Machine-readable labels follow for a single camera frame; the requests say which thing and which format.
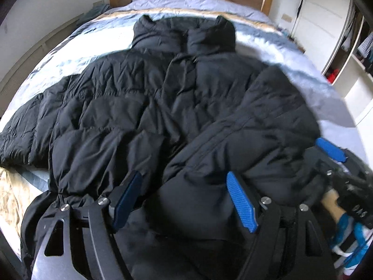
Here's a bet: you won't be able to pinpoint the black puffer jacket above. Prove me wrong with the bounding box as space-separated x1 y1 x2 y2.
0 14 330 280

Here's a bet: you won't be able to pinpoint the white wardrobe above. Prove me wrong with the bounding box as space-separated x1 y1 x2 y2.
291 0 373 126

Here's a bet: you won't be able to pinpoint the person's right forearm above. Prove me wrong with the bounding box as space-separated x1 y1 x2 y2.
321 190 347 223

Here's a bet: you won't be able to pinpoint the striped bed duvet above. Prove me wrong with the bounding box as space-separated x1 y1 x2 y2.
0 0 368 240

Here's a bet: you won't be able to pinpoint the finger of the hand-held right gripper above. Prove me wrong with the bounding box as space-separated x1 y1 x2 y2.
315 137 350 164

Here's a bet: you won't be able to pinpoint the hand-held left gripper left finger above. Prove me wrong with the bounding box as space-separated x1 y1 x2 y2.
29 170 143 280

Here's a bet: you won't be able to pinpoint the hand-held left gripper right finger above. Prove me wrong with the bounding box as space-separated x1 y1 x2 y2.
226 171 336 280

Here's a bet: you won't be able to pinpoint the hanging clothes in wardrobe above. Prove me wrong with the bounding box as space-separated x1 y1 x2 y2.
341 13 373 75

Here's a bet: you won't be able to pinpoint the grey cloth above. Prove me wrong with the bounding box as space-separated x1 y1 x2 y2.
81 1 112 21

